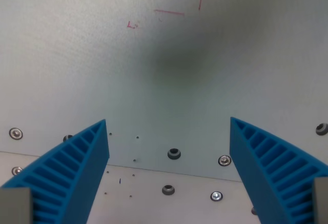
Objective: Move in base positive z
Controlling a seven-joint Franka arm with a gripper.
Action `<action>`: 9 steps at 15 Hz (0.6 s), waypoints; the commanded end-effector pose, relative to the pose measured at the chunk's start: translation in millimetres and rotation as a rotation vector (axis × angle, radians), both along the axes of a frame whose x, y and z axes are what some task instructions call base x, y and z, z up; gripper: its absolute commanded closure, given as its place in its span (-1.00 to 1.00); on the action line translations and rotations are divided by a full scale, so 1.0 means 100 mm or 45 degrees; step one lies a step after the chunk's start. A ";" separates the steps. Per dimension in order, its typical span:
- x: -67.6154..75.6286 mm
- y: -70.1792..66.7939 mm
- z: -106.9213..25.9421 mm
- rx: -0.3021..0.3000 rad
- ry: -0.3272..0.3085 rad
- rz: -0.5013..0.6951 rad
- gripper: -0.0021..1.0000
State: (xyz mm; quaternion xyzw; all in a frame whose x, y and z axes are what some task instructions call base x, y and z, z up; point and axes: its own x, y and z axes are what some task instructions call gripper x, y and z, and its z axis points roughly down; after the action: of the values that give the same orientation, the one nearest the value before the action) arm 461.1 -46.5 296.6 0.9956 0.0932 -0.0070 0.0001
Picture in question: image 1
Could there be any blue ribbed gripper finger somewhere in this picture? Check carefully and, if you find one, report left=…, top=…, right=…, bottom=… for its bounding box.
left=0, top=118, right=110, bottom=224
left=229, top=116, right=328, bottom=224

